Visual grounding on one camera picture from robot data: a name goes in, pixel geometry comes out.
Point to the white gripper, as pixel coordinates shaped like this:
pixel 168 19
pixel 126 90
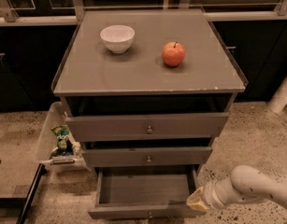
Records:
pixel 208 195

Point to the grey bottom drawer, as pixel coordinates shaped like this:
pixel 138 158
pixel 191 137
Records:
pixel 144 192

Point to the grey drawer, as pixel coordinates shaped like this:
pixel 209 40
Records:
pixel 144 192
pixel 123 157
pixel 145 127

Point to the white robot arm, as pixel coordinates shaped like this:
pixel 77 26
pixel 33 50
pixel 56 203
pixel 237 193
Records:
pixel 244 185

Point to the grey middle drawer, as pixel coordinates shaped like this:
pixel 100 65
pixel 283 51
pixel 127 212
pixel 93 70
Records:
pixel 123 157

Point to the grey wooden drawer cabinet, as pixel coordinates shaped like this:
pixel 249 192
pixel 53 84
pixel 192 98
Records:
pixel 94 81

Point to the grey top drawer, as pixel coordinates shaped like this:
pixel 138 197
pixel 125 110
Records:
pixel 145 127

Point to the green snack bag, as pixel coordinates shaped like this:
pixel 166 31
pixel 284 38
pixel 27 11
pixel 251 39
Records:
pixel 63 146

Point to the red apple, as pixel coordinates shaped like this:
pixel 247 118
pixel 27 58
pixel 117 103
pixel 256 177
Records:
pixel 173 54

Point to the clear plastic bin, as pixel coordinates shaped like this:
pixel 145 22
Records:
pixel 47 141

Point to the white ceramic bowl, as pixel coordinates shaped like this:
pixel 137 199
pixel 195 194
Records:
pixel 118 38

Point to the white metal railing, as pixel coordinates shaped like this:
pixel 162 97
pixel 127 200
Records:
pixel 71 11

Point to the white post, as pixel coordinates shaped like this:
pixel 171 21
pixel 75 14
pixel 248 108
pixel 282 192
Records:
pixel 279 99

